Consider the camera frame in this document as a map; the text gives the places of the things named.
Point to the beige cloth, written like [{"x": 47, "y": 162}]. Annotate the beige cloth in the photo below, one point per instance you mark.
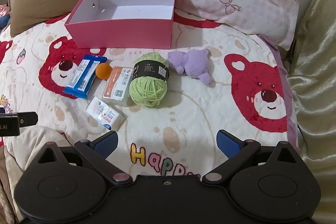
[{"x": 31, "y": 140}]

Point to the purple plush toy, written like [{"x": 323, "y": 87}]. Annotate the purple plush toy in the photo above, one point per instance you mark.
[{"x": 191, "y": 65}]

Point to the pink cardboard box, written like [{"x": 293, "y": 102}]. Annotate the pink cardboard box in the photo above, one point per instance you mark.
[{"x": 123, "y": 32}]

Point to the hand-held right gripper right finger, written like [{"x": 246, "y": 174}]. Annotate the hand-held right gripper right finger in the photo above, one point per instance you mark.
[{"x": 227, "y": 145}]

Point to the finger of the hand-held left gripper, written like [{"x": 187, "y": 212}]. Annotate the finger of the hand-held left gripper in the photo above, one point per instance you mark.
[{"x": 29, "y": 119}]

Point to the red bear printed blanket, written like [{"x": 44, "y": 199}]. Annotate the red bear printed blanket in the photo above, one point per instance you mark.
[{"x": 199, "y": 108}]

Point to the blue wet wipes packet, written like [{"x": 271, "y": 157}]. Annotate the blue wet wipes packet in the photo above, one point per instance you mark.
[{"x": 84, "y": 75}]

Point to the cream satin cloth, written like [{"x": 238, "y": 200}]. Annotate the cream satin cloth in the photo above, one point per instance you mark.
[{"x": 315, "y": 95}]

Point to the orange ball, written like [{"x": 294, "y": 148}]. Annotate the orange ball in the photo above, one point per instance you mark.
[{"x": 103, "y": 71}]

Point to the white tissue packet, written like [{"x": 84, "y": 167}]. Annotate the white tissue packet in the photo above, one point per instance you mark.
[{"x": 105, "y": 113}]

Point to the green yarn ball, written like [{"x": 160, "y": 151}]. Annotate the green yarn ball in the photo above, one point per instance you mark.
[{"x": 149, "y": 82}]

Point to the orange label clear packet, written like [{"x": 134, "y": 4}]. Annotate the orange label clear packet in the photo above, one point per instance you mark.
[{"x": 116, "y": 83}]

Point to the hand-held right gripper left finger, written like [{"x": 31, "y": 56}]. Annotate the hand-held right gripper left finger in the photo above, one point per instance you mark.
[{"x": 106, "y": 145}]

